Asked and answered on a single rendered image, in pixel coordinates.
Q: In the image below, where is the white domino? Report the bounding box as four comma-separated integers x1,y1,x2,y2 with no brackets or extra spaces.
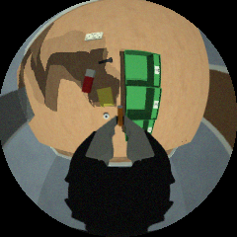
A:
85,32,103,41

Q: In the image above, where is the green rack of bins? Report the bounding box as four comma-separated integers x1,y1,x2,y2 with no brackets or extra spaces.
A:
123,49,162,134

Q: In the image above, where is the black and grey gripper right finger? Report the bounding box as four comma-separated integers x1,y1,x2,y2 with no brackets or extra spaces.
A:
122,116,175,185

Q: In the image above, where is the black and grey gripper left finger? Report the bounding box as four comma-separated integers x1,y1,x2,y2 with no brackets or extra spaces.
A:
64,116,119,183

